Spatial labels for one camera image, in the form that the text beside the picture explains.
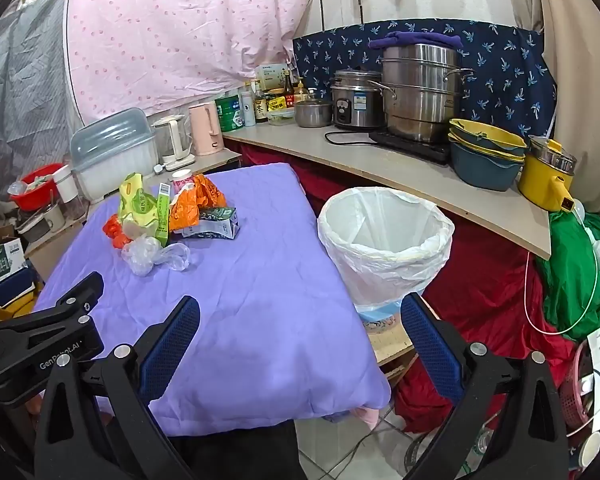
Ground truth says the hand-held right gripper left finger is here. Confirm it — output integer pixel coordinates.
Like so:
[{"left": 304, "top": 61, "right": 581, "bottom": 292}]
[{"left": 34, "top": 296, "right": 201, "bottom": 480}]

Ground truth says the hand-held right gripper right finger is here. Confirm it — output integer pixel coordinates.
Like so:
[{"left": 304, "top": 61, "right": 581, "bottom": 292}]
[{"left": 400, "top": 292, "right": 571, "bottom": 480}]

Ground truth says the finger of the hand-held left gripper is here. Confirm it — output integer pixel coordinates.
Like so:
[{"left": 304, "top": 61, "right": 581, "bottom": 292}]
[
  {"left": 0, "top": 271, "right": 104, "bottom": 342},
  {"left": 0, "top": 312, "right": 105, "bottom": 406}
]

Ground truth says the light blue bin white liner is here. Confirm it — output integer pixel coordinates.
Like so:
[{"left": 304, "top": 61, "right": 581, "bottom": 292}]
[{"left": 317, "top": 186, "right": 455, "bottom": 333}]

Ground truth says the clear plastic bag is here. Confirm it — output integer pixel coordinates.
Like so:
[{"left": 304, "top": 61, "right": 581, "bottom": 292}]
[{"left": 121, "top": 234, "right": 191, "bottom": 277}]

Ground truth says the red-orange plastic wrapper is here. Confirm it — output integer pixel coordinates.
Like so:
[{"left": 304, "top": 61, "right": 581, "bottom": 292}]
[{"left": 103, "top": 214, "right": 128, "bottom": 250}]

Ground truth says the crushed green drink carton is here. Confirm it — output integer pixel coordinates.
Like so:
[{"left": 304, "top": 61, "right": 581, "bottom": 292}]
[{"left": 180, "top": 206, "right": 242, "bottom": 241}]

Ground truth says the green white stick packet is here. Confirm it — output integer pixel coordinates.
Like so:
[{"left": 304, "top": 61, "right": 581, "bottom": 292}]
[{"left": 155, "top": 182, "right": 175, "bottom": 247}]

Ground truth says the yellow-green plastic bag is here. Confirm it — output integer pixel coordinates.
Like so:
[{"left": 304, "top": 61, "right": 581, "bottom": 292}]
[{"left": 119, "top": 172, "right": 161, "bottom": 238}]

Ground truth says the pink floral paper cup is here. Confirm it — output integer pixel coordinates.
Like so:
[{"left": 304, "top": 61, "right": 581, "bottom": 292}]
[{"left": 171, "top": 169, "right": 197, "bottom": 195}]

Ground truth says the wooden stool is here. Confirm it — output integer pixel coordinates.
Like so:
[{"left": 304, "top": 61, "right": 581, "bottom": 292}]
[{"left": 367, "top": 317, "right": 415, "bottom": 367}]

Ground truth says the red cloth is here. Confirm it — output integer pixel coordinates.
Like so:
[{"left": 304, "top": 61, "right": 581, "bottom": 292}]
[{"left": 225, "top": 140, "right": 581, "bottom": 436}]

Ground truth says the cardboard box green print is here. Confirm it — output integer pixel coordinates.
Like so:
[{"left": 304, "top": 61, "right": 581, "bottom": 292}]
[{"left": 0, "top": 237, "right": 26, "bottom": 291}]

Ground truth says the purple blanket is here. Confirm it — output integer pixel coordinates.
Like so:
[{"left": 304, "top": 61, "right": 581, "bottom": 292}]
[{"left": 32, "top": 162, "right": 392, "bottom": 437}]

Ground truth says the red plastic basin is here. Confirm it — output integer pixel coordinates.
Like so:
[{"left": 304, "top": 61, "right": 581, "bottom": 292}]
[{"left": 11, "top": 162, "right": 66, "bottom": 212}]

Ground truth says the white lidded jar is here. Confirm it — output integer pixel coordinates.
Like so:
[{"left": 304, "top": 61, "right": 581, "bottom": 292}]
[{"left": 54, "top": 165, "right": 80, "bottom": 203}]

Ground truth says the white dish box grey lid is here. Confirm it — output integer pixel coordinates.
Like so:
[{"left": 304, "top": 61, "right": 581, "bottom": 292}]
[{"left": 70, "top": 108, "right": 160, "bottom": 200}]

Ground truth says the pink plastic basket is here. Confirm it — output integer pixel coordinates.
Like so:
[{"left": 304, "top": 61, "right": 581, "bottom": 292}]
[{"left": 560, "top": 340, "right": 600, "bottom": 426}]

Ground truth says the green cloth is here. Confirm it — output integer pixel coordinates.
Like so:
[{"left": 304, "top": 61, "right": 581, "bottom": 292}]
[{"left": 536, "top": 200, "right": 600, "bottom": 343}]

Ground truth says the yellow-rimmed blue basin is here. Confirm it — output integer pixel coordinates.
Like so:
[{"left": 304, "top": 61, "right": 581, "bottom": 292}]
[
  {"left": 448, "top": 132, "right": 526, "bottom": 163},
  {"left": 448, "top": 118, "right": 527, "bottom": 151},
  {"left": 450, "top": 142, "right": 523, "bottom": 192}
]

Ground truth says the beige counter board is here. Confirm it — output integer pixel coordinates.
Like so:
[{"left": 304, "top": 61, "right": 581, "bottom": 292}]
[{"left": 221, "top": 120, "right": 552, "bottom": 261}]

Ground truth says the white paper cup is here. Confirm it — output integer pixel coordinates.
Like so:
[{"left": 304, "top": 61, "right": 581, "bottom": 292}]
[{"left": 577, "top": 430, "right": 600, "bottom": 468}]

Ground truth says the yellow electric pot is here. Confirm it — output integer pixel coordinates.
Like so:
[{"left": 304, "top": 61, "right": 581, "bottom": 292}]
[{"left": 517, "top": 135, "right": 578, "bottom": 212}]

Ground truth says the black induction cooktop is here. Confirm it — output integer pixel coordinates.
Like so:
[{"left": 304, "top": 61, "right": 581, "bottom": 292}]
[{"left": 369, "top": 129, "right": 452, "bottom": 166}]

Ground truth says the white glass kettle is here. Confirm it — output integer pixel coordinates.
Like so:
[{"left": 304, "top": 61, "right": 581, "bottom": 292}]
[{"left": 152, "top": 114, "right": 197, "bottom": 172}]

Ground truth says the pink electric kettle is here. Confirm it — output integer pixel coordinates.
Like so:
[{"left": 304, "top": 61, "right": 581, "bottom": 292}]
[{"left": 188, "top": 102, "right": 226, "bottom": 157}]

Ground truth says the grey striped cloth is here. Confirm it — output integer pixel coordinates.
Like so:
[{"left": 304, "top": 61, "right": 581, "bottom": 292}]
[{"left": 0, "top": 0, "right": 83, "bottom": 196}]

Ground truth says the green tin can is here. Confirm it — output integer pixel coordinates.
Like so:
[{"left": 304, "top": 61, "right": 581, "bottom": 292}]
[{"left": 215, "top": 94, "right": 245, "bottom": 133}]

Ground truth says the white flask bottle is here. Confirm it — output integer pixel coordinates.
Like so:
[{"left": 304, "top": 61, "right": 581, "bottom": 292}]
[{"left": 240, "top": 91, "right": 257, "bottom": 127}]

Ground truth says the clear food container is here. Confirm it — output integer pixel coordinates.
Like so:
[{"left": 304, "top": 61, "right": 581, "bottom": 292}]
[{"left": 266, "top": 107, "right": 297, "bottom": 126}]

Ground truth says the stainless steel steamer pot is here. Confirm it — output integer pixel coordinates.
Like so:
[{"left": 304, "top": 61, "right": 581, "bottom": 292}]
[{"left": 377, "top": 43, "right": 476, "bottom": 145}]

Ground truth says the steel rice cooker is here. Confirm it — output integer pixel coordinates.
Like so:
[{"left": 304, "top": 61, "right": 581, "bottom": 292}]
[{"left": 330, "top": 69, "right": 387, "bottom": 132}]

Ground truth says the small lidded steel pot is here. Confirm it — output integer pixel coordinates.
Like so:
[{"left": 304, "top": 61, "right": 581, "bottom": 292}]
[{"left": 294, "top": 99, "right": 334, "bottom": 128}]

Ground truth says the white green carton box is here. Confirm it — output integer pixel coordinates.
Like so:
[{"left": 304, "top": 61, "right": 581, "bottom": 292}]
[{"left": 256, "top": 62, "right": 296, "bottom": 92}]

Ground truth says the navy palm-print cloth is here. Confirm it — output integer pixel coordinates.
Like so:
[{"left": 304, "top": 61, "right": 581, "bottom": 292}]
[{"left": 292, "top": 19, "right": 558, "bottom": 133}]

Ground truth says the pink dotted sheet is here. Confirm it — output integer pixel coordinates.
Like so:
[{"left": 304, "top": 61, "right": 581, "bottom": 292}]
[{"left": 65, "top": 0, "right": 321, "bottom": 120}]

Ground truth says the dark purple cloth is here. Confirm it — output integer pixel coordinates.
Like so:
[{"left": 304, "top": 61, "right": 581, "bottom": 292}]
[{"left": 369, "top": 31, "right": 464, "bottom": 52}]

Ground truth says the beige curtain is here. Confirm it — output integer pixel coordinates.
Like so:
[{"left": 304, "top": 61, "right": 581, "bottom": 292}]
[{"left": 500, "top": 0, "right": 600, "bottom": 221}]

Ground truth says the white cable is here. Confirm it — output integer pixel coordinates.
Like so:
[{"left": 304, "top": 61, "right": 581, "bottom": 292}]
[{"left": 524, "top": 210, "right": 600, "bottom": 337}]

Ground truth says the black power cable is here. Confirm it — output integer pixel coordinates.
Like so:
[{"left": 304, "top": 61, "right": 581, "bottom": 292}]
[{"left": 324, "top": 130, "right": 381, "bottom": 147}]

